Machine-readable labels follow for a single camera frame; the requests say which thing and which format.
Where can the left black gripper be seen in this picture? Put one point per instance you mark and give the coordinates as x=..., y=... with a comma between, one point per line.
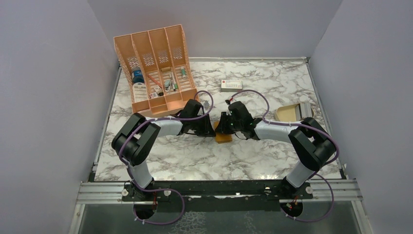
x=207, y=130

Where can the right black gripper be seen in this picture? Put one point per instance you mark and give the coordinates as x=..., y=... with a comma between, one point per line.
x=222, y=127

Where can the yellow leather card holder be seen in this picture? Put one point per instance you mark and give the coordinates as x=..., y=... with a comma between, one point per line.
x=223, y=135

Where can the stack of grey cards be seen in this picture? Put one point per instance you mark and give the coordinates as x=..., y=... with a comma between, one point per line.
x=303, y=110

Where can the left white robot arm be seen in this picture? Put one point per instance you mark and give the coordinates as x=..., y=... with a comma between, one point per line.
x=136, y=138

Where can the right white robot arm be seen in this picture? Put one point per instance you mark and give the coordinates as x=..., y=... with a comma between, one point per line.
x=312, y=144

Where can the white small card box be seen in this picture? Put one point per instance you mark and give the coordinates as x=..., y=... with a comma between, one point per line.
x=231, y=86

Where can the beige oval tray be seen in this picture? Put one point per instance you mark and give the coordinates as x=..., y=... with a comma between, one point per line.
x=286, y=113

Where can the metal binder clip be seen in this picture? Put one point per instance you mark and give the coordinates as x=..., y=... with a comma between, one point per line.
x=168, y=85

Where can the green white marker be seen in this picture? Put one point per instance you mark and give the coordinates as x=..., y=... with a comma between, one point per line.
x=183, y=73

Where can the small brown eraser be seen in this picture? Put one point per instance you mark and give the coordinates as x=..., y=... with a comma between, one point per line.
x=166, y=69

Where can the white label sheet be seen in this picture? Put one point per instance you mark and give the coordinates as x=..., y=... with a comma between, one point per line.
x=139, y=92

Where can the red pencil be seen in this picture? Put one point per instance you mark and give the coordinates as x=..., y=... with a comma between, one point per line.
x=156, y=80

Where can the black mounting base bar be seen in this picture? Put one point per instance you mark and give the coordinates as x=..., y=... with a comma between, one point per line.
x=214, y=195

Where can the peach plastic desk organizer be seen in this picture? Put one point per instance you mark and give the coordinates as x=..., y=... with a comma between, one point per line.
x=150, y=51

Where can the blue tape roll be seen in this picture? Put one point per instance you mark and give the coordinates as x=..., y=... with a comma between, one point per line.
x=137, y=76

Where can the aluminium frame rail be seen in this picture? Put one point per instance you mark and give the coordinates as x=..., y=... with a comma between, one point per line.
x=111, y=192

